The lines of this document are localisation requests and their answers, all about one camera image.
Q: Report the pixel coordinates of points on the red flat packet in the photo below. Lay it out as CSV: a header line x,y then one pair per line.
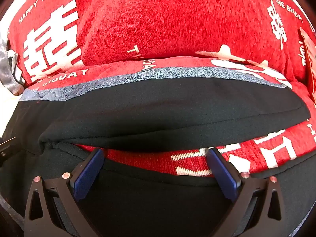
x,y
309,61

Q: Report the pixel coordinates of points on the grey patterned cloth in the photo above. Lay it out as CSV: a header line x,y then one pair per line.
x,y
7,61

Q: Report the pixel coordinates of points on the black pants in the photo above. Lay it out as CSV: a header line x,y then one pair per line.
x,y
158,108

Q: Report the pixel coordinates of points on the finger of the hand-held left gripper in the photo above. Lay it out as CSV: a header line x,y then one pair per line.
x,y
7,146

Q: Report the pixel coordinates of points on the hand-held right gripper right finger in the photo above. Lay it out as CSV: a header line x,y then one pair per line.
x,y
222,175

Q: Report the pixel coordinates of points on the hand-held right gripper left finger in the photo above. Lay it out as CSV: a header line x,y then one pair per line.
x,y
89,175

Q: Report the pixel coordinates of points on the red printed blanket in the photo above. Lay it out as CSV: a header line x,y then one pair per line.
x,y
172,24

